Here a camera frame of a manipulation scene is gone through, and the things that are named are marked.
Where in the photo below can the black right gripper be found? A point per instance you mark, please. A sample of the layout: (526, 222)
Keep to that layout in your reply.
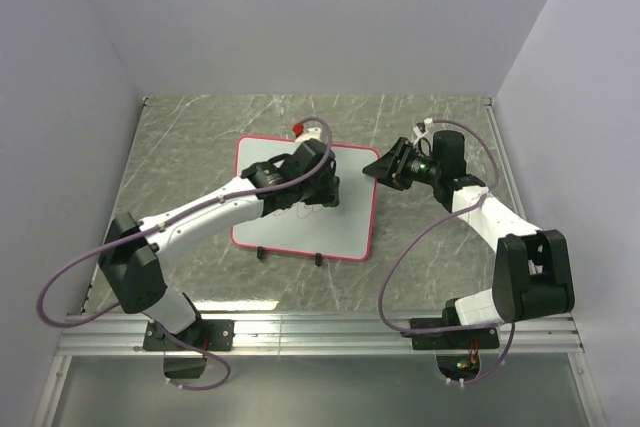
(386, 169)

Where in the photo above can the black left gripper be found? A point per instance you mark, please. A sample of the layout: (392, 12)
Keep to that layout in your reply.
(324, 195)

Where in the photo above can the green bone-shaped eraser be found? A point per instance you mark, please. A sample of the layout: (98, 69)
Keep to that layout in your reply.
(333, 194)

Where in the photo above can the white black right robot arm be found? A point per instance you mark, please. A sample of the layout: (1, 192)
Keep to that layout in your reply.
(532, 275)

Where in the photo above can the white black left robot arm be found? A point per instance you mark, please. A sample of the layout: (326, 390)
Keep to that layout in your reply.
(140, 250)

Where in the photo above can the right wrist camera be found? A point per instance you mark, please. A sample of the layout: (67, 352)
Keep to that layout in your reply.
(421, 131)

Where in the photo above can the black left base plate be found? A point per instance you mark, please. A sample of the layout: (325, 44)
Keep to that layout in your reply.
(211, 335)

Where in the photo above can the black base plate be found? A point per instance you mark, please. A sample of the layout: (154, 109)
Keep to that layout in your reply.
(211, 335)
(486, 338)

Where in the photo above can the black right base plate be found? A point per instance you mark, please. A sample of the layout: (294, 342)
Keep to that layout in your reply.
(486, 338)

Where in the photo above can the aluminium mounting rail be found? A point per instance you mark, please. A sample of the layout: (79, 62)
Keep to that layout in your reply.
(339, 333)

